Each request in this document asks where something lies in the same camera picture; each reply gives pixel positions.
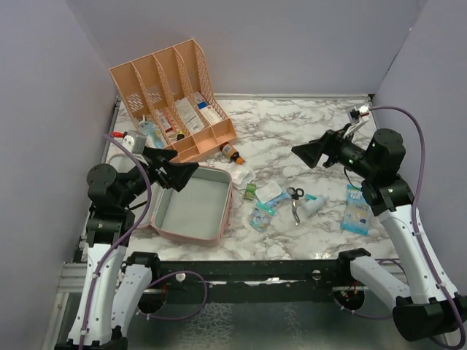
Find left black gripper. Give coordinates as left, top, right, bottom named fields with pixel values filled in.
left=119, top=144, right=199, bottom=206

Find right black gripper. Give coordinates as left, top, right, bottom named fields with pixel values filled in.
left=293, top=122, right=377, bottom=178

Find black handled scissors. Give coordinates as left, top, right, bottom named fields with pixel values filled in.
left=287, top=187, right=304, bottom=226

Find white plastic bottle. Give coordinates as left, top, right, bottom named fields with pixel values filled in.
left=301, top=194, right=328, bottom=217

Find alcohol wipes bag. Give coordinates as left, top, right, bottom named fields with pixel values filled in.
left=255, top=181, right=290, bottom=208

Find pink medicine kit case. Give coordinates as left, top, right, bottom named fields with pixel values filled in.
left=137, top=166, right=233, bottom=246

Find brown medicine bottle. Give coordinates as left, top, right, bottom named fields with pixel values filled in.
left=220, top=143, right=245, bottom=165

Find white gauze pack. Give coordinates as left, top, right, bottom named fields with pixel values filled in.
left=229, top=165, right=255, bottom=190

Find small green box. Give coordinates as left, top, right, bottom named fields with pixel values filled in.
left=244, top=183, right=256, bottom=201

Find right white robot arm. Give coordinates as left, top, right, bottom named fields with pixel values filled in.
left=292, top=128, right=466, bottom=341

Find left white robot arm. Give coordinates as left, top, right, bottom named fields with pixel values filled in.
left=55, top=147, right=199, bottom=349

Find blue white medicine box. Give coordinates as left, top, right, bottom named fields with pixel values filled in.
left=193, top=91, right=222, bottom=125

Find blue patterned pouch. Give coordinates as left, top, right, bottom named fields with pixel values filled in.
left=139, top=121, right=164, bottom=149

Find teal bandage packet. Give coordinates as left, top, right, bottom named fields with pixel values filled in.
left=255, top=201, right=277, bottom=217

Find orange plastic file organizer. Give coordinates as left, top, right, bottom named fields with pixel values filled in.
left=109, top=39, right=237, bottom=162

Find blue tissue pack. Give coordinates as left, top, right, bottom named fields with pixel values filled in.
left=341, top=184, right=371, bottom=236

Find clear bandage bag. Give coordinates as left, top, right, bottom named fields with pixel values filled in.
left=250, top=209, right=273, bottom=232

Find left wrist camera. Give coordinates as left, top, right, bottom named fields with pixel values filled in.
left=122, top=131, right=147, bottom=155

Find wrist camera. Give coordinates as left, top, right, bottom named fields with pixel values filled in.
left=347, top=104, right=370, bottom=125
left=122, top=131, right=147, bottom=155

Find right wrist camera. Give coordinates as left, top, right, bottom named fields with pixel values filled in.
left=347, top=104, right=370, bottom=125

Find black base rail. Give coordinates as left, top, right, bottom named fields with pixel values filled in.
left=123, top=251, right=380, bottom=303

